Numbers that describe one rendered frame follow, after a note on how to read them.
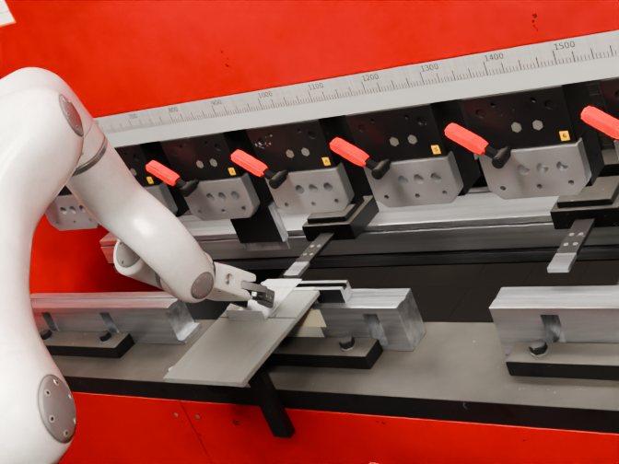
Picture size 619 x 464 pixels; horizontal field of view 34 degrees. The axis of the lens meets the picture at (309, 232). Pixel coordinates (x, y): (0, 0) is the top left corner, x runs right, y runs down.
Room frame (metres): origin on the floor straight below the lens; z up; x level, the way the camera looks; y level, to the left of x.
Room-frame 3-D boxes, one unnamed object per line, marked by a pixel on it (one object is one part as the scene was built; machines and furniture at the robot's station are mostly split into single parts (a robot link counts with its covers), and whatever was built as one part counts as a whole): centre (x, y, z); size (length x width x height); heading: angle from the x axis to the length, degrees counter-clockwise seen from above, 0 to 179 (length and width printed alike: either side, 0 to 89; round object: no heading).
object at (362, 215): (1.81, -0.02, 1.01); 0.26 x 0.12 x 0.05; 139
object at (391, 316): (1.65, 0.04, 0.92); 0.39 x 0.06 x 0.10; 49
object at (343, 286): (1.66, 0.05, 0.99); 0.20 x 0.03 x 0.03; 49
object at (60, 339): (2.04, 0.57, 0.89); 0.30 x 0.05 x 0.03; 49
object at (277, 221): (1.69, 0.08, 1.13); 0.10 x 0.02 x 0.10; 49
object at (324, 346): (1.62, 0.09, 0.89); 0.30 x 0.05 x 0.03; 49
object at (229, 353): (1.57, 0.18, 1.00); 0.26 x 0.18 x 0.01; 139
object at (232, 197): (1.70, 0.10, 1.26); 0.15 x 0.09 x 0.17; 49
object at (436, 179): (1.44, -0.20, 1.26); 0.15 x 0.09 x 0.17; 49
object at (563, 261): (1.46, -0.42, 1.01); 0.26 x 0.12 x 0.05; 139
